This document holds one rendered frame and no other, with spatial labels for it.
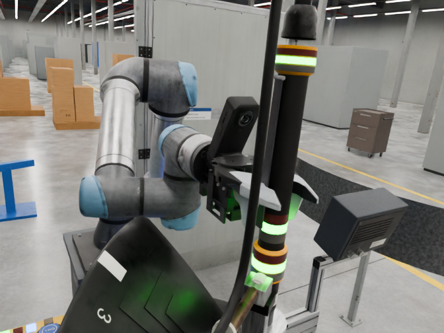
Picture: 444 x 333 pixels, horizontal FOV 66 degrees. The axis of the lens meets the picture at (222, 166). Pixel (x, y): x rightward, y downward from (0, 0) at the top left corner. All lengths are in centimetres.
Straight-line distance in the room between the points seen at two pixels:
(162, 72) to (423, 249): 188
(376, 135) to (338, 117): 316
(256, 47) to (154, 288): 226
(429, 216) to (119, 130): 189
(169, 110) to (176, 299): 61
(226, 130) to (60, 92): 748
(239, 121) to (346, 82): 973
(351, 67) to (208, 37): 807
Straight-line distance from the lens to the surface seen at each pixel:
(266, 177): 40
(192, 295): 44
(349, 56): 1020
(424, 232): 232
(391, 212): 123
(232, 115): 45
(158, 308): 40
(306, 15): 38
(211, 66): 237
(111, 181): 64
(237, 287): 35
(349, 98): 1032
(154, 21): 221
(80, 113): 800
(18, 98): 960
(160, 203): 63
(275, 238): 43
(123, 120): 76
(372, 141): 729
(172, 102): 92
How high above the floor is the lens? 164
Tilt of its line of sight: 17 degrees down
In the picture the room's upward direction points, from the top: 4 degrees clockwise
